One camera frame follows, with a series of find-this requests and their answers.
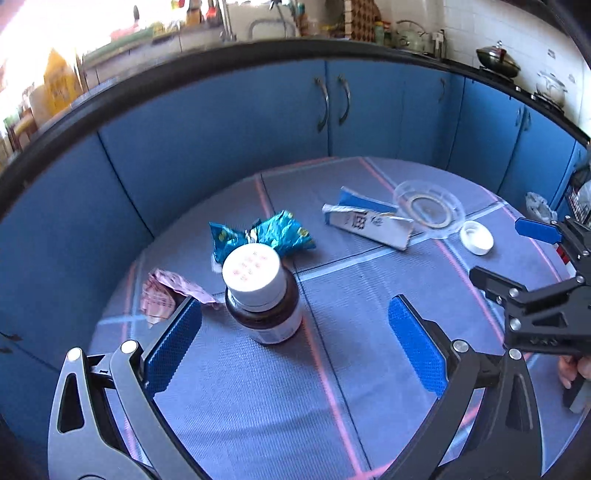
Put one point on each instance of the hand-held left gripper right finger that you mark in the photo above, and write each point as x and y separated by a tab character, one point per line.
418	344

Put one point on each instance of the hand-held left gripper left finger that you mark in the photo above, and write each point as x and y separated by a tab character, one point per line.
173	344

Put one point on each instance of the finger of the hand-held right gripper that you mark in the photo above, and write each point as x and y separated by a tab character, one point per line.
538	230
517	293

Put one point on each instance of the brown medicine bottle white cap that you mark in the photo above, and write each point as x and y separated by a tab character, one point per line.
268	318

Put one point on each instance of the person's right hand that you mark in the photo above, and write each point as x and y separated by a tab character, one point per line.
567	371

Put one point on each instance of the crumpled white plastic bag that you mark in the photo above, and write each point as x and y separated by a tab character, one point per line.
540	207

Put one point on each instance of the crumpled pink wrapper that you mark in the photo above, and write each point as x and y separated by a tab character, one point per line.
161	295

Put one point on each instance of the white plastic bottle cap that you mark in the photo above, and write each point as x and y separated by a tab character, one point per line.
475	237

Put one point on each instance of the white and blue carton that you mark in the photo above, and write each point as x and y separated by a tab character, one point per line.
369	226

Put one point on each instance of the clear plastic lid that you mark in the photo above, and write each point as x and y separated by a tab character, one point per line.
411	194

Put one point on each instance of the white ceramic pot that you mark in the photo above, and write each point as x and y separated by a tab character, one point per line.
551	87

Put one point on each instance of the crumpled teal foil wrapper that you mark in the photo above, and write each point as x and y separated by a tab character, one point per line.
281	235

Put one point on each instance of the black wok with lid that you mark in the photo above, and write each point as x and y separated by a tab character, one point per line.
498	60

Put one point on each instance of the blue kitchen cabinet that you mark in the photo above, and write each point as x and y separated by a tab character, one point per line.
184	138

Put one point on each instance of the glass teapot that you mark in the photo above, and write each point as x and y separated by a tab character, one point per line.
411	39

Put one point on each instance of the checkered board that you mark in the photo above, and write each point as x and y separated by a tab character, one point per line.
360	18

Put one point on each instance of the yellow bag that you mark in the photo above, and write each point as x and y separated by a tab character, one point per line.
62	87

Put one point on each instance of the black countertop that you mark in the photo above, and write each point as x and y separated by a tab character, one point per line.
277	50

